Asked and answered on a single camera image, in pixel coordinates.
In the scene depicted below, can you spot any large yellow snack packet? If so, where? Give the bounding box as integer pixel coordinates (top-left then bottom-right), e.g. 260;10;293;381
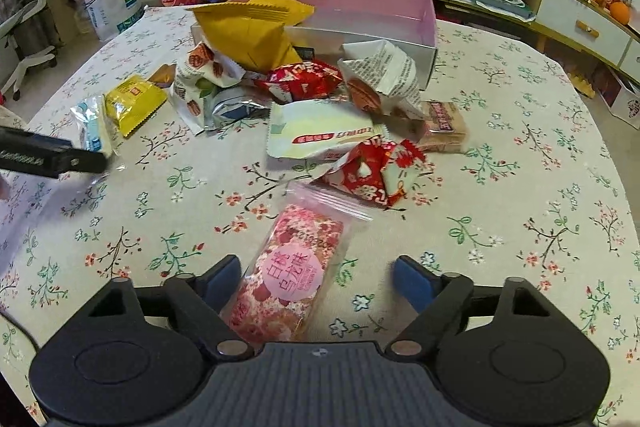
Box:
192;0;316;74

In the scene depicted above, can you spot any orange fruit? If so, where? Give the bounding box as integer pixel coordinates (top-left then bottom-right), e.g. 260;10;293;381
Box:
610;1;632;26

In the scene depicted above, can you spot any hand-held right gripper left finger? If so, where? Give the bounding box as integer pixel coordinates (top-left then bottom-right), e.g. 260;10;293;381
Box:
87;255;256;358

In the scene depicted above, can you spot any silver snack packet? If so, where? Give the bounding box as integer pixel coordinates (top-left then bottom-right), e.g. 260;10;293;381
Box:
205;86;271;132

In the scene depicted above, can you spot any white office chair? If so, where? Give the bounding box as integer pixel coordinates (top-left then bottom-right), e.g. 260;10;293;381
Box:
0;0;65;100

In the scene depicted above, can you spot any red white patterned packet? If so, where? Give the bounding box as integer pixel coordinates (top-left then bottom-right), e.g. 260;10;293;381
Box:
312;137;433;208

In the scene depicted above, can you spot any floral tablecloth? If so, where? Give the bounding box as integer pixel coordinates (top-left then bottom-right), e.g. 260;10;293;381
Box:
0;4;640;427

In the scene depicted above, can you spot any pink cardboard box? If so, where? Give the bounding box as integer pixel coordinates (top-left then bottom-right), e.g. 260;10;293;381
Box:
192;0;439;94

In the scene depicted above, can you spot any pale green white packet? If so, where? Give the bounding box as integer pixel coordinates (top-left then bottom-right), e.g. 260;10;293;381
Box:
267;99;390;162

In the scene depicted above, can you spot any small brown snack packet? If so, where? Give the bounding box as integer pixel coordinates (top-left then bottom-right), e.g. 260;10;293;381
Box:
147;63;177;88

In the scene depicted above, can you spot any clear blue snack packet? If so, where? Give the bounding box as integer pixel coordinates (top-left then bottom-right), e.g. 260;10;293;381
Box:
70;94;118;158

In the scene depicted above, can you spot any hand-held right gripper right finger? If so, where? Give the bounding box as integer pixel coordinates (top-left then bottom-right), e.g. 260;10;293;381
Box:
387;255;548;357

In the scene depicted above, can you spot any white nut-print snack packet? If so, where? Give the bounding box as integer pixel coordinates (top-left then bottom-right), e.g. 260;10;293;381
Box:
167;42;246;136

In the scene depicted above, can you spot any brown biscuit packet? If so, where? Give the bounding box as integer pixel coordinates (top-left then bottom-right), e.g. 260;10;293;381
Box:
395;99;469;152

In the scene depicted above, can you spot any small yellow snack packet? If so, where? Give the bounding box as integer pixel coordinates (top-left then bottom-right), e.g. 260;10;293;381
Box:
103;74;168;138

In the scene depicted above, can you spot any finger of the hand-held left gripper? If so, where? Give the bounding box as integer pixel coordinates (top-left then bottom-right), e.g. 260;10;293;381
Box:
56;141;109;178

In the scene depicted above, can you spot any white red printed box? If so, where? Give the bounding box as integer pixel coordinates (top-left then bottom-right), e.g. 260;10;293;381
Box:
596;66;640;131

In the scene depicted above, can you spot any white drawer orange handle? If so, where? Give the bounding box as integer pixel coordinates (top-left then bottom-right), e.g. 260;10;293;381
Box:
619;38;640;75
537;0;632;54

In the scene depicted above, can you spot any red snack packet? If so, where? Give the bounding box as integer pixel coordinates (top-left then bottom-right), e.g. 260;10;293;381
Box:
255;59;345;102

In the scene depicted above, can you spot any pink floral snack packet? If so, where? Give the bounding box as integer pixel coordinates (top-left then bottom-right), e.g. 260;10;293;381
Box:
231;183;373;343

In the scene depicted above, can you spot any white text-print snack packet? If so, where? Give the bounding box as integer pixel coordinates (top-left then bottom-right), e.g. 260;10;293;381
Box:
337;39;426;122

